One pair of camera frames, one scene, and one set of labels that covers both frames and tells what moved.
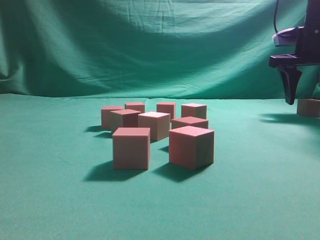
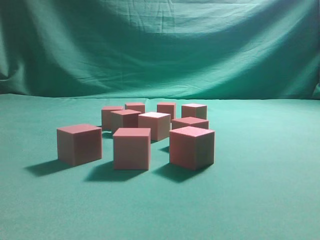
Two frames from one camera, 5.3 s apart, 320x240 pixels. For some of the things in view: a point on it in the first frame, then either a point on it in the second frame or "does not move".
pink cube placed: (139, 107) does not move
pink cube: (106, 116) does not move
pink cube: (309, 107) to (80, 144)
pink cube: (131, 148) does not move
